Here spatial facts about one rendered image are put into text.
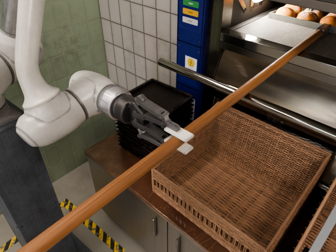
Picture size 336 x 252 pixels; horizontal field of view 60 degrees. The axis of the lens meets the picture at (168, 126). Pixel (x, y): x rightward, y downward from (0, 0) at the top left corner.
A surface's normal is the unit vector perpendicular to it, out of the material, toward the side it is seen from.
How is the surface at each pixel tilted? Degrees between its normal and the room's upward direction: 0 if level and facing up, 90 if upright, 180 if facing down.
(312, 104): 70
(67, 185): 0
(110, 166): 0
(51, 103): 64
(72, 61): 90
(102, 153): 0
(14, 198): 90
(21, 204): 90
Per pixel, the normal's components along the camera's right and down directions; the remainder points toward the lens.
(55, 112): 0.60, 0.06
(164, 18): -0.68, 0.45
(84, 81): -0.13, -0.65
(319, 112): -0.64, 0.15
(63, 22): 0.73, 0.42
